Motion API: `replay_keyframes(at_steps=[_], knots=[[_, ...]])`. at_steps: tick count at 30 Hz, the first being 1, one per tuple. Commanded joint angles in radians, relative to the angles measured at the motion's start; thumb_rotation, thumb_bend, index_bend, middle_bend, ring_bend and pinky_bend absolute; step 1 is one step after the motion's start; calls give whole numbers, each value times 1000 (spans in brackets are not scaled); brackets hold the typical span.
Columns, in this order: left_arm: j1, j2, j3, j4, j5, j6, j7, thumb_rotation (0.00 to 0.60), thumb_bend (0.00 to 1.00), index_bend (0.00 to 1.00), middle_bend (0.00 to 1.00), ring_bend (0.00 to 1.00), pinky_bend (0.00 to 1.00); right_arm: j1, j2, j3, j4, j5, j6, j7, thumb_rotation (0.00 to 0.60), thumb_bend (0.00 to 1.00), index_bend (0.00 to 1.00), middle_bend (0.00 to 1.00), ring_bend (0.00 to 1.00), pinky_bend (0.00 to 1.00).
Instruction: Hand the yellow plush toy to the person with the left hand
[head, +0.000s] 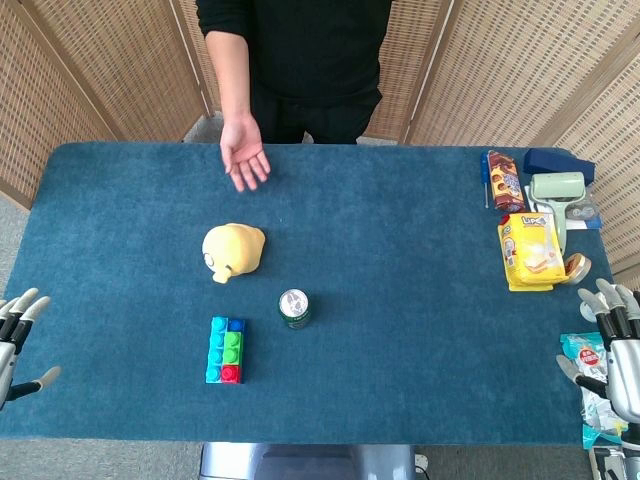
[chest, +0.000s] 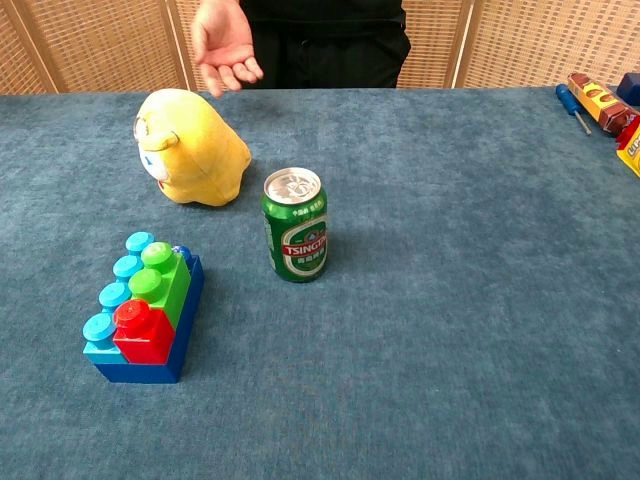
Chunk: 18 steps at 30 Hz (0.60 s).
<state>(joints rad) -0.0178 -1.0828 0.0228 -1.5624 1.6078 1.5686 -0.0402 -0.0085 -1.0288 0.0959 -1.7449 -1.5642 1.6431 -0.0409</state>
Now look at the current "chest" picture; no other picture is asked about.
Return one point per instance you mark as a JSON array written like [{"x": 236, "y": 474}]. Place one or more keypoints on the yellow biscuit pack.
[{"x": 631, "y": 152}]

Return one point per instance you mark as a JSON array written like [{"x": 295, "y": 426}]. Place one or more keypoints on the dark blue box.
[{"x": 630, "y": 87}]

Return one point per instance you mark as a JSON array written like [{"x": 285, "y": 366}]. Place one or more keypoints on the person's right hand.
[{"x": 222, "y": 40}]

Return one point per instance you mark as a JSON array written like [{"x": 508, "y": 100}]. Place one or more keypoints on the green Tsingtao beer can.
[{"x": 297, "y": 235}]

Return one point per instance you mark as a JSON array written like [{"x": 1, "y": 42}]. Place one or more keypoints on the light blue long block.
[{"x": 112, "y": 297}]

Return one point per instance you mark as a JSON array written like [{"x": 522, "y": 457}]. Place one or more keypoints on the colourful toy block set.
[{"x": 187, "y": 310}]

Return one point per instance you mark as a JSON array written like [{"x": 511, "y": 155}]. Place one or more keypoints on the brown cookie box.
[{"x": 600, "y": 102}]

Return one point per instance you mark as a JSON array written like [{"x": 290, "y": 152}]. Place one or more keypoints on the red toy block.
[{"x": 145, "y": 335}]

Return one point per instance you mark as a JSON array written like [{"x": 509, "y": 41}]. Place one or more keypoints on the yellow plush toy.
[{"x": 200, "y": 150}]

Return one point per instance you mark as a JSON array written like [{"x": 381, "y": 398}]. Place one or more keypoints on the wicker folding screen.
[
  {"x": 525, "y": 40},
  {"x": 100, "y": 40}
]

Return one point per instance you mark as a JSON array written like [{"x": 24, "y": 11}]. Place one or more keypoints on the blue table cloth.
[{"x": 450, "y": 300}]

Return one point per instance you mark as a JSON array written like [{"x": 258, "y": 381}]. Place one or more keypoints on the person's black-clothed torso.
[{"x": 325, "y": 45}]

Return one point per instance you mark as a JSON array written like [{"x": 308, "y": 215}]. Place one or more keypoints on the green toy block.
[{"x": 165, "y": 285}]

